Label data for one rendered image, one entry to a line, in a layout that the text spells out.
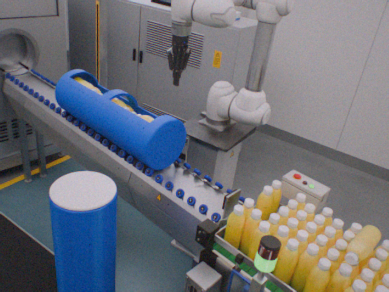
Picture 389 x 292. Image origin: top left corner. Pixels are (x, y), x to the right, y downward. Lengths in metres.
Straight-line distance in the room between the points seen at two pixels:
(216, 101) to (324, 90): 2.29
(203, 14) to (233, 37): 1.64
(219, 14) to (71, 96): 1.11
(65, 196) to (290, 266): 0.94
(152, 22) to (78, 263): 2.50
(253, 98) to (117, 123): 0.76
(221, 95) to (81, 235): 1.11
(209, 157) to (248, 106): 0.42
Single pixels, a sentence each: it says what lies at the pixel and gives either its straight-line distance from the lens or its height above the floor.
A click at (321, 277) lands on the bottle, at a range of 1.42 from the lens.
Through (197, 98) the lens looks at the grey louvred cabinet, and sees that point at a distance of 3.50.
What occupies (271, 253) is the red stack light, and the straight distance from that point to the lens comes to 1.16.
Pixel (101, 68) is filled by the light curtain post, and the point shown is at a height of 1.15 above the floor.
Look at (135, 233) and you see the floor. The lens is 2.96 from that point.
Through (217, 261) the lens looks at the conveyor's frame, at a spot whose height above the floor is 0.89.
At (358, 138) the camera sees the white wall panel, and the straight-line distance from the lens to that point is 4.38.
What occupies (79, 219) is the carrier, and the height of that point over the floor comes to 0.98.
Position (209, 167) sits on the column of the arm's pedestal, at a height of 0.79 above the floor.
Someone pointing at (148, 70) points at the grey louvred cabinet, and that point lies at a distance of 3.81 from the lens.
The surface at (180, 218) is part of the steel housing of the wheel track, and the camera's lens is 1.80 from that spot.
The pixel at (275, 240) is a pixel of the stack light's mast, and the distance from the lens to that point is 1.18.
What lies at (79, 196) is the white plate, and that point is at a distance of 1.62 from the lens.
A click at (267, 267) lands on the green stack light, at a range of 1.20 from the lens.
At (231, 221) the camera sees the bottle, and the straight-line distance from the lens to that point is 1.53.
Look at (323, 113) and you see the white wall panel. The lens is 4.39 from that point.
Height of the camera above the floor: 2.02
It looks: 29 degrees down
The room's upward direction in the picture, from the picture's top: 7 degrees clockwise
